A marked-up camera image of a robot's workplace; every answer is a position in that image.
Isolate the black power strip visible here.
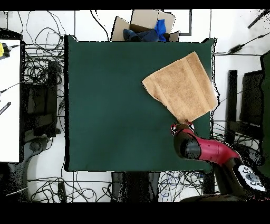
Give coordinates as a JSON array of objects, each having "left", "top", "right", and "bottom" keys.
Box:
[{"left": 57, "top": 182, "right": 68, "bottom": 203}]

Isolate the black power adapter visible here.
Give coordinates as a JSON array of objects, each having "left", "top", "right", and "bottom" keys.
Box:
[{"left": 227, "top": 43, "right": 246, "bottom": 54}]

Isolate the grey chair base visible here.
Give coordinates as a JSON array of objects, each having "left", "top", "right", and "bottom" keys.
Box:
[{"left": 21, "top": 136, "right": 54, "bottom": 170}]

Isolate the black upright bar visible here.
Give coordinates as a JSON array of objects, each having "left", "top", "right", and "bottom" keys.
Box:
[{"left": 225, "top": 69, "right": 238, "bottom": 144}]

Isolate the black cable tangle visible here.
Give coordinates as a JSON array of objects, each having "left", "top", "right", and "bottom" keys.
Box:
[
  {"left": 159, "top": 170, "right": 220, "bottom": 202},
  {"left": 17, "top": 10, "right": 66, "bottom": 86},
  {"left": 26, "top": 171, "right": 113, "bottom": 203},
  {"left": 211, "top": 120, "right": 261, "bottom": 151}
]

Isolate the navy blue garment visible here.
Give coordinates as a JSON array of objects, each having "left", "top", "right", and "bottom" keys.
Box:
[{"left": 122, "top": 28, "right": 161, "bottom": 42}]

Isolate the black flat bar tool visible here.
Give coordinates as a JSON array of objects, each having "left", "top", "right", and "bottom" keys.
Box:
[{"left": 0, "top": 101, "right": 12, "bottom": 116}]

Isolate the green cloth covered table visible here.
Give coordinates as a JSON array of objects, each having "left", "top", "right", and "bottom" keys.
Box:
[{"left": 258, "top": 50, "right": 270, "bottom": 178}]

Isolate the brown cardboard box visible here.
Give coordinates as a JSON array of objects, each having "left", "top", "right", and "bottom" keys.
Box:
[{"left": 110, "top": 9, "right": 181, "bottom": 42}]

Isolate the black tripod leg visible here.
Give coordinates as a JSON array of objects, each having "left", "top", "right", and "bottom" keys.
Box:
[{"left": 247, "top": 8, "right": 270, "bottom": 30}]

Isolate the black chair base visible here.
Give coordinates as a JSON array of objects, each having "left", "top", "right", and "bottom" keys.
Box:
[{"left": 232, "top": 143, "right": 266, "bottom": 170}]

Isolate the black floor box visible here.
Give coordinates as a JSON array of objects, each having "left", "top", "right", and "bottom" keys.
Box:
[{"left": 202, "top": 169, "right": 215, "bottom": 195}]

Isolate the dark green tablecloth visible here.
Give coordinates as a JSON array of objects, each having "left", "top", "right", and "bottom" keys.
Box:
[{"left": 63, "top": 34, "right": 217, "bottom": 172}]

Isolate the bright blue cloth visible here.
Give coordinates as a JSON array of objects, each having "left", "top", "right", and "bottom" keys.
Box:
[{"left": 154, "top": 18, "right": 167, "bottom": 42}]

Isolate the black equipment frame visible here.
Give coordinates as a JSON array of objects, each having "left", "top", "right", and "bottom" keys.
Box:
[{"left": 21, "top": 60, "right": 62, "bottom": 139}]

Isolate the yellow black device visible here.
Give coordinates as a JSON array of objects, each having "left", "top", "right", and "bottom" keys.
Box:
[{"left": 0, "top": 42, "right": 11, "bottom": 59}]

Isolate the white desk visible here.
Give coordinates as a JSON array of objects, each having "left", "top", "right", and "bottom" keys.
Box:
[{"left": 0, "top": 39, "right": 21, "bottom": 163}]

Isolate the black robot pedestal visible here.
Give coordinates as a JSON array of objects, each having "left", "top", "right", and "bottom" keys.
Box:
[{"left": 111, "top": 171, "right": 161, "bottom": 202}]

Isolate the tan terry towel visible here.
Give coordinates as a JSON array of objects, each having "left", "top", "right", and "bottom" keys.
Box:
[{"left": 141, "top": 51, "right": 218, "bottom": 124}]

